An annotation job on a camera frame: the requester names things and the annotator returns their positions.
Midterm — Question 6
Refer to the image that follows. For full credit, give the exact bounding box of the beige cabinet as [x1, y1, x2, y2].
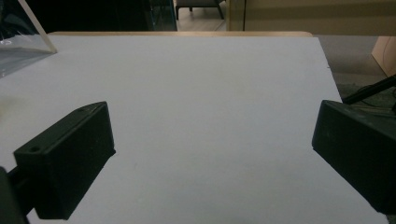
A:
[226, 0, 396, 36]

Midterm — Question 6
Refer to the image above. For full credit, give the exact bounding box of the black stand leg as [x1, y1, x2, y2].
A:
[342, 74, 396, 105]

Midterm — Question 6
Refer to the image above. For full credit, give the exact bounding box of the light wooden board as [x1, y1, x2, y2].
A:
[371, 35, 396, 77]

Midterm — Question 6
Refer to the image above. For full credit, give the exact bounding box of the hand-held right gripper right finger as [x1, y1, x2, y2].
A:
[311, 100, 396, 216]

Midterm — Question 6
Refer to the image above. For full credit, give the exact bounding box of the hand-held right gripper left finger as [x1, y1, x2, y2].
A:
[13, 101, 117, 220]

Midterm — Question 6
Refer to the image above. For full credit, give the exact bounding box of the clear plastic bag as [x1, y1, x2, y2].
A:
[0, 0, 58, 78]

